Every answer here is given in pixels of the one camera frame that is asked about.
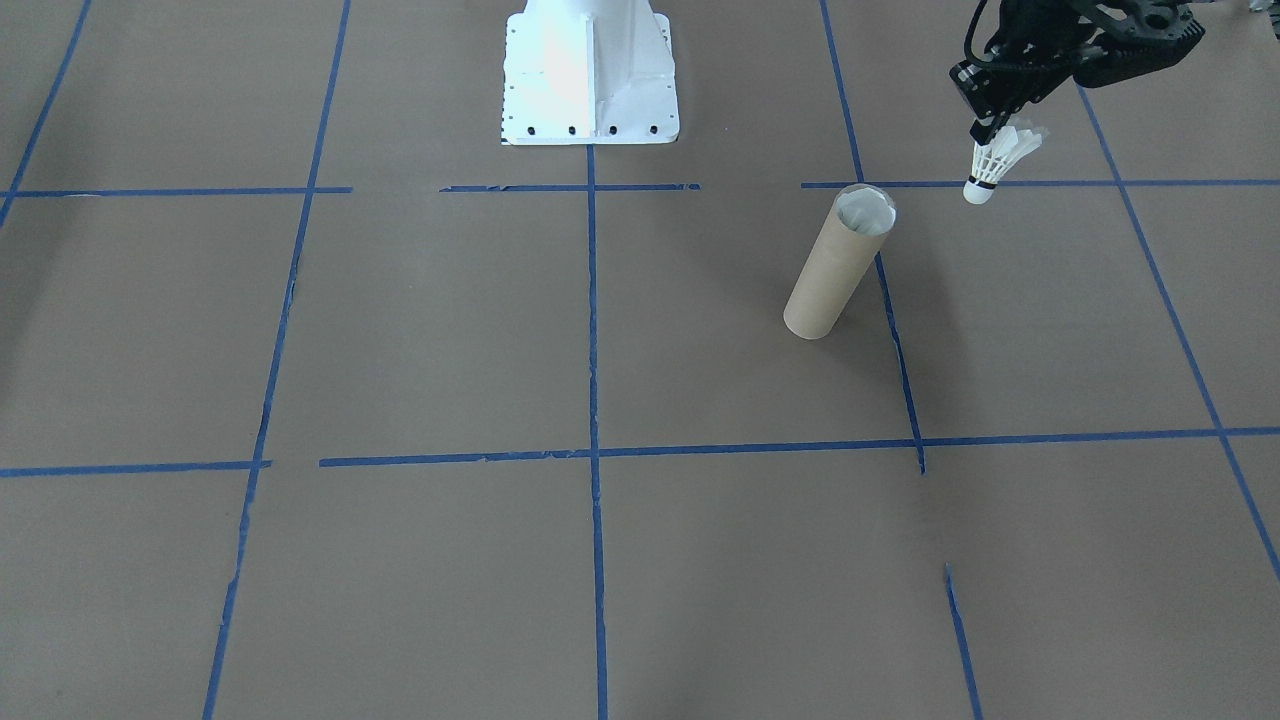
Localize white feather shuttlecock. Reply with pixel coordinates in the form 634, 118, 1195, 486
962, 122, 1044, 206
838, 188, 895, 237

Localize brown cardboard tube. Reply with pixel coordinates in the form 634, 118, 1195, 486
783, 183, 898, 341

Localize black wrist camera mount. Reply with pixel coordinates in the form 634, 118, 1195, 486
1078, 0, 1207, 87

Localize white pedestal column with plate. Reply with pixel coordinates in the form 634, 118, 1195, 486
498, 0, 681, 147

